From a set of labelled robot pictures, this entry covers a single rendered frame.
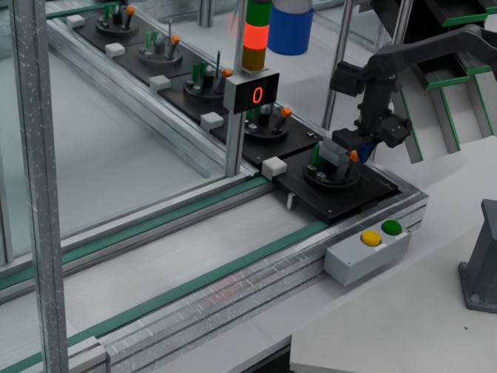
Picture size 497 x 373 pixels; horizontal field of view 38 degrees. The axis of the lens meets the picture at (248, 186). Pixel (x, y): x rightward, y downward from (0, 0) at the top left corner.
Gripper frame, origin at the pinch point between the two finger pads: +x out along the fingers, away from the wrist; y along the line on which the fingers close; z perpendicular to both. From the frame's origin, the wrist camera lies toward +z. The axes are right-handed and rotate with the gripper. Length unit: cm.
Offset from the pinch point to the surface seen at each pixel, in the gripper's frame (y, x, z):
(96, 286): -63, 17, -11
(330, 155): -2.3, 5.1, -7.8
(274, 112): 9.2, 12.1, -39.6
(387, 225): -2.8, 12.3, 12.5
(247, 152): -10.9, 12.1, -27.4
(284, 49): 54, 21, -84
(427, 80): 20.4, -11.9, -1.6
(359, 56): 79, 23, -69
